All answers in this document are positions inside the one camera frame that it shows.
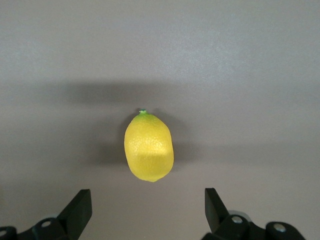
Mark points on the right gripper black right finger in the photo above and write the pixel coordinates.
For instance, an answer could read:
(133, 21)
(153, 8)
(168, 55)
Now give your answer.
(217, 220)

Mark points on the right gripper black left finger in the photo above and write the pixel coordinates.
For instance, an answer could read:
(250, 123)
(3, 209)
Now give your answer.
(75, 217)

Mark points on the yellow lemon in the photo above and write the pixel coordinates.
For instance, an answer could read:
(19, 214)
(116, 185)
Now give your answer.
(148, 150)

